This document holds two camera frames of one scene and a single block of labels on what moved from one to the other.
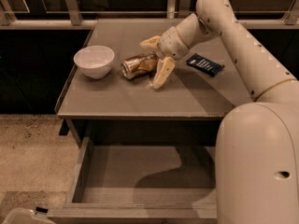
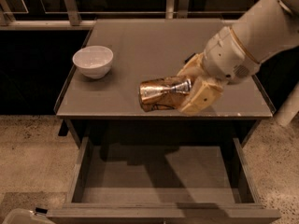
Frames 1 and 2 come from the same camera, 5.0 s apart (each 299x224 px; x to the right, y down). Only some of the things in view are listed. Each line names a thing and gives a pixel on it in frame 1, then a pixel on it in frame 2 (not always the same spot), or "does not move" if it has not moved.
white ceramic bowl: x=94 y=62 does not move
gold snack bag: x=139 y=65 → x=160 y=93
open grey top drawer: x=143 y=180 does not move
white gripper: x=172 y=44 → x=226 y=56
